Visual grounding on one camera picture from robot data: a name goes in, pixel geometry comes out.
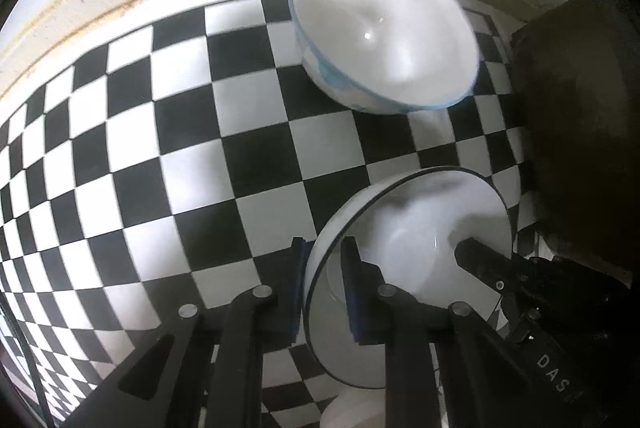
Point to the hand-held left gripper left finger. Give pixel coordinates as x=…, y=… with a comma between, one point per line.
x=298, y=293

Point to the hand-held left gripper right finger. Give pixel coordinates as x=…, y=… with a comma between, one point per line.
x=351, y=293

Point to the brown rice cooker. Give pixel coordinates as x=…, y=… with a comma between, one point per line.
x=575, y=107

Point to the black and white checkered cloth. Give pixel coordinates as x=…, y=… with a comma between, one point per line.
x=200, y=157

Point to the white bowl with dark rim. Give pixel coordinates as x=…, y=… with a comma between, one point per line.
x=425, y=233

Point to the white bowl with blue pattern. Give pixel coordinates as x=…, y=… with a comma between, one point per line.
x=385, y=32

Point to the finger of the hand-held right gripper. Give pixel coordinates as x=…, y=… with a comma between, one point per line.
x=487, y=265

